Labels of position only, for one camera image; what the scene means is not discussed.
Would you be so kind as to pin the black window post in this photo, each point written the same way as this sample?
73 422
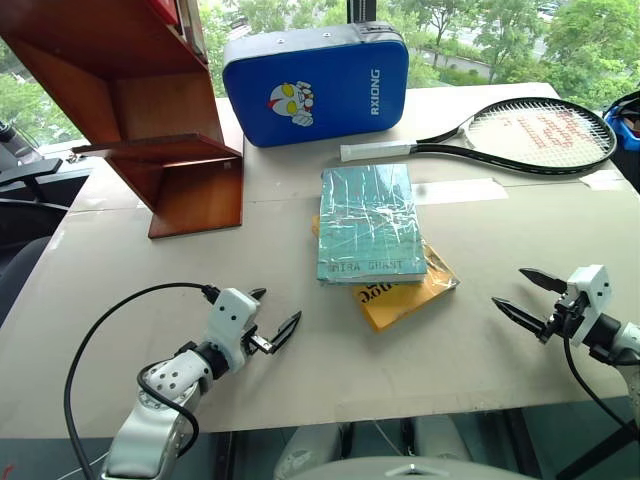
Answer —
361 10

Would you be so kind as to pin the black tennis racket white grip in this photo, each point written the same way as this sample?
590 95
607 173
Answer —
376 149

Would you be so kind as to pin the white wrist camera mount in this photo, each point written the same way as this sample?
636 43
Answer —
590 290
231 320

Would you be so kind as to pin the red-brown wooden shelf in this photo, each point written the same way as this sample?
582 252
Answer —
192 200

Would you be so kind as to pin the black table frame strut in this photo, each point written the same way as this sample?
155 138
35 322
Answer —
600 452

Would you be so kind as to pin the black office chair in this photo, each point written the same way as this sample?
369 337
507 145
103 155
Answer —
30 170

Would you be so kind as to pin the yellow paperback book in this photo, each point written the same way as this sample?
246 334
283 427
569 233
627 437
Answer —
395 306

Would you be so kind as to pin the blue and black bag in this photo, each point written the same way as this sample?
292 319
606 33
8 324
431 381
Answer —
622 117

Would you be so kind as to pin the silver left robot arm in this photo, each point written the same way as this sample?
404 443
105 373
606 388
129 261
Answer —
150 425

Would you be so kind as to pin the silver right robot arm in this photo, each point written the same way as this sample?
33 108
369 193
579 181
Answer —
631 350

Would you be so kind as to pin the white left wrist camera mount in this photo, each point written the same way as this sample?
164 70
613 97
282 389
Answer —
231 320

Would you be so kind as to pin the grey dome with emblem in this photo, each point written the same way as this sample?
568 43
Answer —
415 471

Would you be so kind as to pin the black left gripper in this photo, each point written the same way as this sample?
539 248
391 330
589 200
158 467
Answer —
249 339

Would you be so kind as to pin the long white tape strip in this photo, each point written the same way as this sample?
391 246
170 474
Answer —
460 190

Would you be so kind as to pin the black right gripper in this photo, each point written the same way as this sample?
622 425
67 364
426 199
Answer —
565 317

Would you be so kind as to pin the teal paperback book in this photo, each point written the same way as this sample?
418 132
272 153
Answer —
370 225

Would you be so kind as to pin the blue RXIONG kick pad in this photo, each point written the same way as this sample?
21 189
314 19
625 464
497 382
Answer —
330 85

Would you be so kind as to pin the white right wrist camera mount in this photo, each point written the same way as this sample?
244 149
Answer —
590 290

